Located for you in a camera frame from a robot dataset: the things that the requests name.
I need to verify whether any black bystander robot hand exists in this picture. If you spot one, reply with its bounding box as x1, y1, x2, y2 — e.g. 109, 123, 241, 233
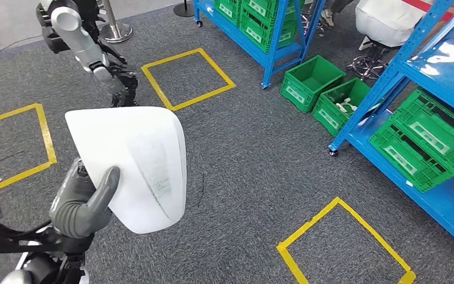
93, 62, 138, 107

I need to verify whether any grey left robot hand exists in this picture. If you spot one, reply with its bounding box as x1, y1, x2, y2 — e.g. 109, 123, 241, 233
50, 157, 121, 239

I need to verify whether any white curved plastic part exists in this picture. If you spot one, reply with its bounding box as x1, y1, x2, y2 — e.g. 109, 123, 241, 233
64, 106, 187, 235

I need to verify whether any blue metal shelf rack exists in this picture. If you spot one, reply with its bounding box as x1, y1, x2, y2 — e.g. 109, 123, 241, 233
327, 0, 454, 259
193, 0, 326, 89

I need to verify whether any small white plastic part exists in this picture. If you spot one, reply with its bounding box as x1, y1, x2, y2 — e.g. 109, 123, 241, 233
336, 99, 358, 113

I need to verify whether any black bystander robot body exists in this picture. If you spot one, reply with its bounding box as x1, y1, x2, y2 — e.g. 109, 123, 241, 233
35, 0, 128, 66

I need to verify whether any black stanchion base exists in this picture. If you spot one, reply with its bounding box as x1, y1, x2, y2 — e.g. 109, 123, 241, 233
173, 0, 195, 18

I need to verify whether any green plastic crate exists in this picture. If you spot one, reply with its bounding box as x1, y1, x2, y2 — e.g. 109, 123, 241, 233
213, 0, 244, 26
280, 54, 346, 114
389, 88, 454, 175
242, 0, 306, 22
369, 119, 454, 193
312, 77, 372, 137
239, 8, 299, 54

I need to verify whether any chrome chair base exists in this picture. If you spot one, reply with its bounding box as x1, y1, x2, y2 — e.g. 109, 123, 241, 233
346, 43, 393, 81
301, 14, 327, 38

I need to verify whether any person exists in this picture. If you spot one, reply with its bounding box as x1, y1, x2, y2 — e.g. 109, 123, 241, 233
320, 0, 355, 28
355, 0, 435, 48

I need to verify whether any yellow tape rectangle outline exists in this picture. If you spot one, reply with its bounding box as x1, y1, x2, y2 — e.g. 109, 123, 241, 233
277, 196, 417, 284

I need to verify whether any chrome stanchion post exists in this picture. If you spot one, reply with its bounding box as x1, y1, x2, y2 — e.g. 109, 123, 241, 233
99, 0, 134, 43

